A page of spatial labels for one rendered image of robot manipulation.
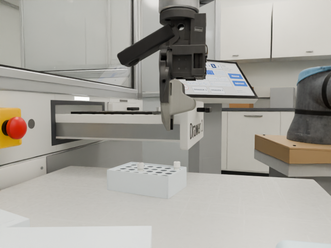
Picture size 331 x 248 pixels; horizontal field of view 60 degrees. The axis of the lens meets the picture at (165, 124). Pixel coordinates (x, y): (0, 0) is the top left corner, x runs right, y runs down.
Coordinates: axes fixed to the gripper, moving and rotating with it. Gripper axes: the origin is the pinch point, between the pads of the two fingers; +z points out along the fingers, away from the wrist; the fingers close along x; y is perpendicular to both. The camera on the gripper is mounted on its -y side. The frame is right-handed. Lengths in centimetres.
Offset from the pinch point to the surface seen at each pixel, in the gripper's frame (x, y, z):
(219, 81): 112, 12, -19
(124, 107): 53, -25, -3
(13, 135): -9.6, -25.1, 2.2
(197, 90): 98, 0, -13
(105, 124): 11.4, -16.6, 1.1
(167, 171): -2.6, 0.7, 8.7
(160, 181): -7.2, 0.3, 9.4
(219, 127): 117, 12, 8
